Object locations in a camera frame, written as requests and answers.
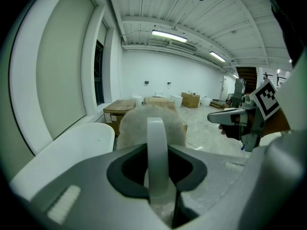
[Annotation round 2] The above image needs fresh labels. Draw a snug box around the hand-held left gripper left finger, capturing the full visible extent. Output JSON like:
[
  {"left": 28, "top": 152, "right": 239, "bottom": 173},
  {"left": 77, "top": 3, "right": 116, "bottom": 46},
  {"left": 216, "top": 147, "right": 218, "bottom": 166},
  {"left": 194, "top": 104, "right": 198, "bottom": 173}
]
[{"left": 28, "top": 143, "right": 172, "bottom": 230}]

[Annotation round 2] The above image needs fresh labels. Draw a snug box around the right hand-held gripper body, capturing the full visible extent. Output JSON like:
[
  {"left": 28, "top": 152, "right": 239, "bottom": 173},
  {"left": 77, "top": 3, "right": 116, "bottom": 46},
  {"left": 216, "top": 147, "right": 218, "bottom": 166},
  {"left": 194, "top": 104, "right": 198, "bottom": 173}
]
[{"left": 239, "top": 79, "right": 281, "bottom": 153}]

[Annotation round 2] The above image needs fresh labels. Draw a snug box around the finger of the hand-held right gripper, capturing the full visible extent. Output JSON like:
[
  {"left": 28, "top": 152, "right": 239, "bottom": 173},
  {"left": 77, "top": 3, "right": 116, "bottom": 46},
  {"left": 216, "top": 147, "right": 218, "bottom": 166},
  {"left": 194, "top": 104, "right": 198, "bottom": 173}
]
[{"left": 207, "top": 109, "right": 248, "bottom": 125}]

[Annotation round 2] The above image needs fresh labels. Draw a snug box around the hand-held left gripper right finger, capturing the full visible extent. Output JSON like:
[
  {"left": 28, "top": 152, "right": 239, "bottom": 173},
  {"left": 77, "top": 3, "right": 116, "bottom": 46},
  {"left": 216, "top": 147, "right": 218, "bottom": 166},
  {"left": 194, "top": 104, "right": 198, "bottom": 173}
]
[{"left": 167, "top": 144, "right": 300, "bottom": 230}]

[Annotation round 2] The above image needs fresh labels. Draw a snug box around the white fluffy duster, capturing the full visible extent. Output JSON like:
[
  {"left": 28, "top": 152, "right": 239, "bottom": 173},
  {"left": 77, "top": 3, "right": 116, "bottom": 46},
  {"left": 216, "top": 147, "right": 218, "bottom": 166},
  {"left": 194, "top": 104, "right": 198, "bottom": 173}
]
[{"left": 117, "top": 104, "right": 188, "bottom": 227}]

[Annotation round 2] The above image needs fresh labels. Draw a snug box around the person's right hand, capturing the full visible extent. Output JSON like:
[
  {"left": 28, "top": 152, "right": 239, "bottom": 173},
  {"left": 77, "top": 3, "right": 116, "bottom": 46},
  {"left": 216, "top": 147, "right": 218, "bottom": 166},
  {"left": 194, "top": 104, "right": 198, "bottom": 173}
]
[{"left": 218, "top": 123, "right": 242, "bottom": 141}]

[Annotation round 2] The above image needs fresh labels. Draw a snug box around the grey metal rack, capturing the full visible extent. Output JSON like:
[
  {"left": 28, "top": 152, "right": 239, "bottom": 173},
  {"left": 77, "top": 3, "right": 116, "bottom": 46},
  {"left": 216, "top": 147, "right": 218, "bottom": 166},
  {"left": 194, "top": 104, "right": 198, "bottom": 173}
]
[{"left": 233, "top": 78, "right": 247, "bottom": 108}]

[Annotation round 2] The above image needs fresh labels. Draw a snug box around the brown staircase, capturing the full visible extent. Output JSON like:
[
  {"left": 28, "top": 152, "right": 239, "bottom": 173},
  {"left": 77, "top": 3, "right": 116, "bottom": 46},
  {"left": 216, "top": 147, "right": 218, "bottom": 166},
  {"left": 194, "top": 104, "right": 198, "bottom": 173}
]
[{"left": 236, "top": 66, "right": 258, "bottom": 92}]

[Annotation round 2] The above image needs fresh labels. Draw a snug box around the small cardboard box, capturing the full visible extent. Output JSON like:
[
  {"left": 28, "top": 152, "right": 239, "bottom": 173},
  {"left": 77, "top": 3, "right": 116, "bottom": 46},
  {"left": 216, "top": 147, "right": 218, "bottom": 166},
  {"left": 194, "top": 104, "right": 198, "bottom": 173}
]
[{"left": 181, "top": 92, "right": 201, "bottom": 109}]

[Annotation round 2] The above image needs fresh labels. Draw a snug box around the white tankless toilet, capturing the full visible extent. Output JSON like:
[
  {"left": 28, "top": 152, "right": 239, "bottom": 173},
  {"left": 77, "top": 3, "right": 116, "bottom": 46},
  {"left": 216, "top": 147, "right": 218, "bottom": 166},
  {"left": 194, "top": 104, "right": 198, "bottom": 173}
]
[{"left": 170, "top": 94, "right": 183, "bottom": 108}]

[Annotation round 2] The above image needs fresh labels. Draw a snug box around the long ceiling lamp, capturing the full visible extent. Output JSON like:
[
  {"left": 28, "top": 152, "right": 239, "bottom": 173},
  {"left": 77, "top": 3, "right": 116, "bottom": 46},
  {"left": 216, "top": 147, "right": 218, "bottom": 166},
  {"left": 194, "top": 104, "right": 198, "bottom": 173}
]
[
  {"left": 209, "top": 51, "right": 227, "bottom": 63},
  {"left": 151, "top": 29, "right": 189, "bottom": 43}
]

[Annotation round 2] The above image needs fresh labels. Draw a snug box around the person's black printed shirt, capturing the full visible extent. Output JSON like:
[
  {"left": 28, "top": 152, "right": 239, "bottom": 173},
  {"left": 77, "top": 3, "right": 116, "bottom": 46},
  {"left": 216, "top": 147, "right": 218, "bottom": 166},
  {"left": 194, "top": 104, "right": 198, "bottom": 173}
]
[{"left": 270, "top": 0, "right": 307, "bottom": 68}]

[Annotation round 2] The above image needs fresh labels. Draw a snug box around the cardboard box with white labels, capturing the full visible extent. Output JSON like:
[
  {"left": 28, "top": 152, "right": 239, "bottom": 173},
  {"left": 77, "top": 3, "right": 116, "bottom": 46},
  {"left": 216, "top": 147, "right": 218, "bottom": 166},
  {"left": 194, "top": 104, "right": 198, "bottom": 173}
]
[{"left": 103, "top": 100, "right": 136, "bottom": 136}]

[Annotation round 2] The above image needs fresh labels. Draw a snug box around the white egg-shaped toilet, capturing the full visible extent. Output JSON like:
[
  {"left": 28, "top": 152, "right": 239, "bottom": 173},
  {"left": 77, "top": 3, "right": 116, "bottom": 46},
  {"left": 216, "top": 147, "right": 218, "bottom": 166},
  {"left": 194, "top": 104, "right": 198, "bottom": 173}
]
[{"left": 131, "top": 92, "right": 142, "bottom": 105}]

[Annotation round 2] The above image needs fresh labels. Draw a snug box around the dark glass window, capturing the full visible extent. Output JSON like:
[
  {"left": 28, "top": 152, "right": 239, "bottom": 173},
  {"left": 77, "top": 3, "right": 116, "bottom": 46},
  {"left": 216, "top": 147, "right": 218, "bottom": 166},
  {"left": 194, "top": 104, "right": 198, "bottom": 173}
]
[{"left": 94, "top": 39, "right": 104, "bottom": 106}]

